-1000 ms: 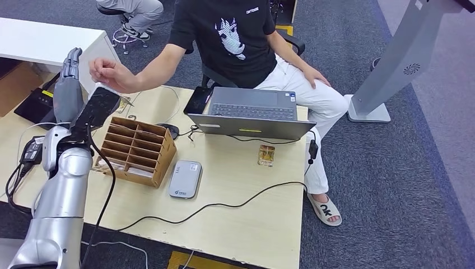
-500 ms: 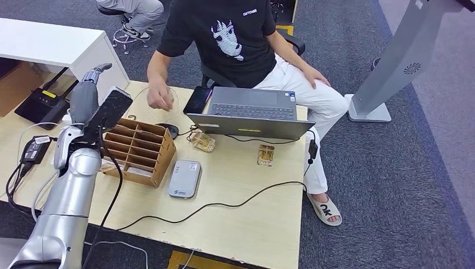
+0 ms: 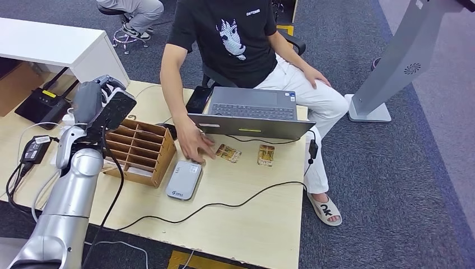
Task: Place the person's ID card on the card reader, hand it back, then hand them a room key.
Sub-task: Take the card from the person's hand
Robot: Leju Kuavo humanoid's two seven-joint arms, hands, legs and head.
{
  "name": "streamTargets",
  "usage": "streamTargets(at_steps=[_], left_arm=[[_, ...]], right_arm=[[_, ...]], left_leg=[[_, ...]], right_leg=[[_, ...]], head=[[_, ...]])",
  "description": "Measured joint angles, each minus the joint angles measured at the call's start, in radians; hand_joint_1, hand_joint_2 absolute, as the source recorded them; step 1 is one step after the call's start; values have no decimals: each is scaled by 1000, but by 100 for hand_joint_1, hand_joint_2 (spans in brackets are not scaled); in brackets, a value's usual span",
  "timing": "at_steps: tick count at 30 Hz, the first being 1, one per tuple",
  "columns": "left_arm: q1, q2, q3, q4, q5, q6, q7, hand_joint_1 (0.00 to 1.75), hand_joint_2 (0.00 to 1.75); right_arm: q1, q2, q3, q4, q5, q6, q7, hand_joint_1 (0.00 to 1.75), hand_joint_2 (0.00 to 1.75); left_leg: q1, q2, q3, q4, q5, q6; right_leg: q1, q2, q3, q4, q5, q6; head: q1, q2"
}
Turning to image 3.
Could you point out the black computer mouse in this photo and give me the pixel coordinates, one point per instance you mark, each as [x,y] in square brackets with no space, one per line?
[170,130]

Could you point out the white power strip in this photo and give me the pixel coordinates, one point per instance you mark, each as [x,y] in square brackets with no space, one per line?
[55,157]

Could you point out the pale grey floor plate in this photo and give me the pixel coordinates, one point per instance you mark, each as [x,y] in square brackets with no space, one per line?
[7,248]

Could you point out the person's left forearm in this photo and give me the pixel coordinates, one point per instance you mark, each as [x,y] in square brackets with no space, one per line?
[291,54]

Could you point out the person's left hand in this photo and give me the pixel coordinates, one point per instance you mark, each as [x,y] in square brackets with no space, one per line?
[313,76]

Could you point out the black smartphone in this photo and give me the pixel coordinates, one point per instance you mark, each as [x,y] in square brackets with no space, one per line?
[198,99]

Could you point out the wooden card organiser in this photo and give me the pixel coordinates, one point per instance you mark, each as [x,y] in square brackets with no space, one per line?
[163,159]

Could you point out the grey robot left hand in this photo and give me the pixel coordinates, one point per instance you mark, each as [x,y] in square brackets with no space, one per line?
[87,102]

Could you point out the black stool chrome base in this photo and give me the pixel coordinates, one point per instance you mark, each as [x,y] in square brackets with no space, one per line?
[107,11]

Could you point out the dark round floor object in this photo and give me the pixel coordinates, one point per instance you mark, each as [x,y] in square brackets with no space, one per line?
[375,64]

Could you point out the person's right hand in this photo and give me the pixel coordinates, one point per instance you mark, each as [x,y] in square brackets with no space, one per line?
[193,141]

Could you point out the person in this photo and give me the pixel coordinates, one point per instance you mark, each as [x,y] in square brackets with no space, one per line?
[141,11]
[230,63]

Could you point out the black router with antennas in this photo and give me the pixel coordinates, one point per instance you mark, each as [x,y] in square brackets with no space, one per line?
[41,107]

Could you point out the white desk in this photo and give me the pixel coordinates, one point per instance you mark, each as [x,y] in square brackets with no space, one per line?
[44,41]

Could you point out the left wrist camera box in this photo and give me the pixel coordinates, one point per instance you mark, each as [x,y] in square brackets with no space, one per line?
[117,107]

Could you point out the grey laptop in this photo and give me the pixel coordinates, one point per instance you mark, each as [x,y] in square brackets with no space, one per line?
[252,107]

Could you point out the white charger plug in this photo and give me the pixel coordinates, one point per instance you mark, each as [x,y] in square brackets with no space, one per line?
[68,118]

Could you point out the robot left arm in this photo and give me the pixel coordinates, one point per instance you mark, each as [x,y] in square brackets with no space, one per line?
[70,200]

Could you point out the beige slipper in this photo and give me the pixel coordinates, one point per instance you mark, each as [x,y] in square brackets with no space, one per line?
[326,213]

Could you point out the grey kiosk stand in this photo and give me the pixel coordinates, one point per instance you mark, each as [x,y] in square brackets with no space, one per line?
[400,55]

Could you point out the black power adapter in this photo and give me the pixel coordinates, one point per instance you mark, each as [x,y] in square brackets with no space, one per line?
[35,150]

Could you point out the person's right forearm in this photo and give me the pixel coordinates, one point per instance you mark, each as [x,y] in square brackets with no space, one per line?
[176,96]

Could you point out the yellow floor tape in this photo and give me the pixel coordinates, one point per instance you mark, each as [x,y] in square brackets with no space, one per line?
[285,30]
[185,258]

